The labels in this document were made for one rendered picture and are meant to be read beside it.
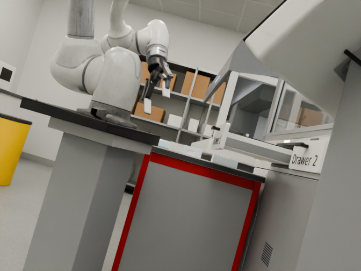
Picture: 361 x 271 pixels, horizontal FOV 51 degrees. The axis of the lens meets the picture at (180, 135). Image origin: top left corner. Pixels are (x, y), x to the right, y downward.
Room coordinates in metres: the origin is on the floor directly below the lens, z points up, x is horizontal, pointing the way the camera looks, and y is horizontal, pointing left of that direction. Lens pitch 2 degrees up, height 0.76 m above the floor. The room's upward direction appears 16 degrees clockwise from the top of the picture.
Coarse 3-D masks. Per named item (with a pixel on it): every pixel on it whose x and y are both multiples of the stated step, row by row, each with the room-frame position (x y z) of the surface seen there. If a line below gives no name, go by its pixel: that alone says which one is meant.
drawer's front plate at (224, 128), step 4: (224, 124) 1.56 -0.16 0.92; (228, 124) 1.52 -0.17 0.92; (220, 128) 1.65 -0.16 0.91; (224, 128) 1.53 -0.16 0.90; (228, 128) 1.52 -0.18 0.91; (216, 132) 1.75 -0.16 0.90; (220, 132) 1.61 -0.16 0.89; (224, 132) 1.52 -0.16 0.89; (216, 136) 1.71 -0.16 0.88; (220, 136) 1.58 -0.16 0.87; (224, 136) 1.52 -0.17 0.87; (220, 140) 1.54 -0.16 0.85; (224, 140) 1.52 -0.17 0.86; (212, 144) 1.79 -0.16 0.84; (216, 144) 1.63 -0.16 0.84; (220, 144) 1.52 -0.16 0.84; (224, 144) 1.52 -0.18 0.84; (212, 148) 1.75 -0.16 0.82; (216, 148) 1.60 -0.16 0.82; (220, 148) 1.52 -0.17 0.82
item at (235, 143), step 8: (232, 136) 1.54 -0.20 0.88; (240, 136) 1.54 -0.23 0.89; (232, 144) 1.53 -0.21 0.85; (240, 144) 1.53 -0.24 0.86; (248, 144) 1.53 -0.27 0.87; (256, 144) 1.54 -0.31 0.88; (264, 144) 1.54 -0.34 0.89; (240, 152) 1.65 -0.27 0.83; (248, 152) 1.54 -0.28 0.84; (256, 152) 1.54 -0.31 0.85; (264, 152) 1.54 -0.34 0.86; (272, 152) 1.54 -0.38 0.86; (280, 152) 1.54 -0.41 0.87; (288, 152) 1.54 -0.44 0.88; (264, 160) 1.77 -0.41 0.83; (272, 160) 1.55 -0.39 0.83; (280, 160) 1.54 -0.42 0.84; (288, 160) 1.54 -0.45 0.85
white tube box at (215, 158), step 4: (212, 156) 1.92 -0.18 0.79; (216, 156) 1.86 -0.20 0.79; (220, 156) 1.86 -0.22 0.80; (212, 160) 1.87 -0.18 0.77; (216, 160) 1.86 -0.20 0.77; (220, 160) 1.86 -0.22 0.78; (224, 160) 1.86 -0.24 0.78; (228, 160) 1.86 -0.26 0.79; (232, 160) 1.86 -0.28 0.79; (224, 164) 1.86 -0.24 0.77; (228, 164) 1.86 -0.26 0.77; (232, 164) 1.86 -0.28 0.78; (236, 164) 1.86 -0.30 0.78; (236, 168) 1.86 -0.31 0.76
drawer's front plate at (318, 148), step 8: (312, 144) 1.31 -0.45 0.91; (320, 144) 1.24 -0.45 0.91; (296, 152) 1.45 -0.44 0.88; (304, 152) 1.37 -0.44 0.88; (312, 152) 1.29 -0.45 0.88; (320, 152) 1.22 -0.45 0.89; (312, 160) 1.27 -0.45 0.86; (320, 160) 1.21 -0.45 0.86; (296, 168) 1.41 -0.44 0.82; (304, 168) 1.33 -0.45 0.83; (312, 168) 1.25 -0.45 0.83; (320, 168) 1.21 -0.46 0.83
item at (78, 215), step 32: (64, 128) 1.32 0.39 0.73; (64, 160) 1.36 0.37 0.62; (96, 160) 1.30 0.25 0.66; (128, 160) 1.44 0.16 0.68; (64, 192) 1.34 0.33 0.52; (96, 192) 1.30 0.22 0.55; (64, 224) 1.32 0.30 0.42; (96, 224) 1.36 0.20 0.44; (32, 256) 1.36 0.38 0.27; (64, 256) 1.31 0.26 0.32; (96, 256) 1.41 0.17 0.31
